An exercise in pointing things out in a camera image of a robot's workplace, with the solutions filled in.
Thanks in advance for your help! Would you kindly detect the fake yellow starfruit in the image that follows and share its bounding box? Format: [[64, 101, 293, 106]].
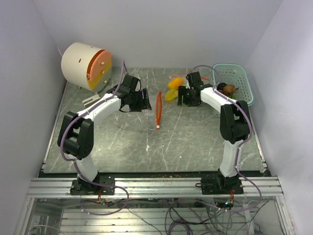
[[164, 89, 178, 102]]

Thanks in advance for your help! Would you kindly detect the teal plastic basket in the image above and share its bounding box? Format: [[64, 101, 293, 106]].
[[211, 63, 254, 106]]

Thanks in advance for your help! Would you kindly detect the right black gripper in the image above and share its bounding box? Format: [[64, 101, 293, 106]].
[[177, 86, 198, 107]]

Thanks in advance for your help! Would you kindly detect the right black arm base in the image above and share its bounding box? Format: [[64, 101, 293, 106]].
[[195, 176, 244, 195]]

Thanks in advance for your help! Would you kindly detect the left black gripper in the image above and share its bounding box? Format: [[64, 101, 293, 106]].
[[129, 89, 153, 113]]

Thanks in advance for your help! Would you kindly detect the white cylinder drawer unit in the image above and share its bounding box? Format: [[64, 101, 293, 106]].
[[61, 42, 112, 93]]

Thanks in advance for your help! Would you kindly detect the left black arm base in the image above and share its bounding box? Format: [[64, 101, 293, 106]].
[[70, 176, 115, 195]]

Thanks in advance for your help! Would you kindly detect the aluminium frame rail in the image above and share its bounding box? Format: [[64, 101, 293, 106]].
[[26, 177, 283, 199]]

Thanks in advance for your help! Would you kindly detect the clear zip bag red seal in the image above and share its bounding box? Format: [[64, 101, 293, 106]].
[[132, 91, 164, 130]]

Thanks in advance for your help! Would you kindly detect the fake orange mango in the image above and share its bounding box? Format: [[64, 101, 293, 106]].
[[168, 77, 184, 89]]

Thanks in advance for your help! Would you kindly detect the fake brown mushroom cap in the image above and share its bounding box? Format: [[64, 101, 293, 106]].
[[222, 84, 235, 96]]

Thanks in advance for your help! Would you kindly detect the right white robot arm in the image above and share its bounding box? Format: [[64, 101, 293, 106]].
[[177, 72, 252, 194]]

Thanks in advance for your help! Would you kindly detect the fake dark purple fruit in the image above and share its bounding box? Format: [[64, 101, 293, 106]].
[[217, 83, 227, 92]]

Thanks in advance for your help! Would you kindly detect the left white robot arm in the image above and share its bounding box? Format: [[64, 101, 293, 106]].
[[57, 74, 152, 194]]

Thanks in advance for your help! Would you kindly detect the small white slotted block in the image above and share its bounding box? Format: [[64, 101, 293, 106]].
[[82, 94, 101, 108]]

